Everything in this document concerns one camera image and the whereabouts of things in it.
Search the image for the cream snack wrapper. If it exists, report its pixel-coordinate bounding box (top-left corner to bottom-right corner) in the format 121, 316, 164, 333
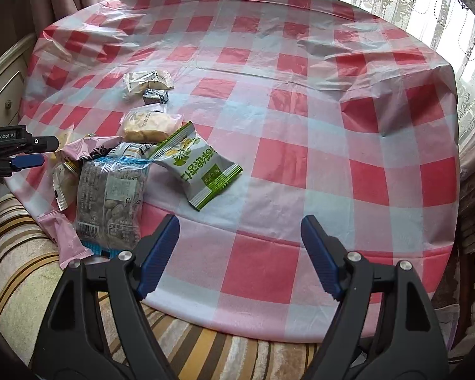
123, 70, 174, 95

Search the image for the pink snack packet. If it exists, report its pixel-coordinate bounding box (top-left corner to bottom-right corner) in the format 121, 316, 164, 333
60, 136, 123, 161
37, 211, 93, 269

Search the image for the striped towel sofa cover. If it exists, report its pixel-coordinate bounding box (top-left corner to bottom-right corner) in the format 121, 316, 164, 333
0, 192, 319, 379

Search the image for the small blue white candy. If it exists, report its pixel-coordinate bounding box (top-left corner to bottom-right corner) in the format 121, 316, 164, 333
142, 88, 169, 105

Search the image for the clear yellow cookie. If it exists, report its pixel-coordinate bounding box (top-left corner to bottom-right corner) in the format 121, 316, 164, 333
118, 107, 183, 143

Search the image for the cream drawer cabinet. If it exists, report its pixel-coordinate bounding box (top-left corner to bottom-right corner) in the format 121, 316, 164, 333
0, 34, 36, 127

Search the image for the white orange snack packet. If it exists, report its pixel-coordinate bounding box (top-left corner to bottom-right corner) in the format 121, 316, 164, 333
107, 142, 157, 160

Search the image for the green white snack bag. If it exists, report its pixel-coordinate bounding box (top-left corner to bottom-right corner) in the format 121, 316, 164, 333
150, 122, 243, 211

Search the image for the sunflower seed bag blue trim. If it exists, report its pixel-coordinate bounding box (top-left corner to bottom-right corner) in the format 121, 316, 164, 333
75, 157, 150, 256

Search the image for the red white checkered tablecloth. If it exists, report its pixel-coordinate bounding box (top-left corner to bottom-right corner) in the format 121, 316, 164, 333
20, 0, 459, 342

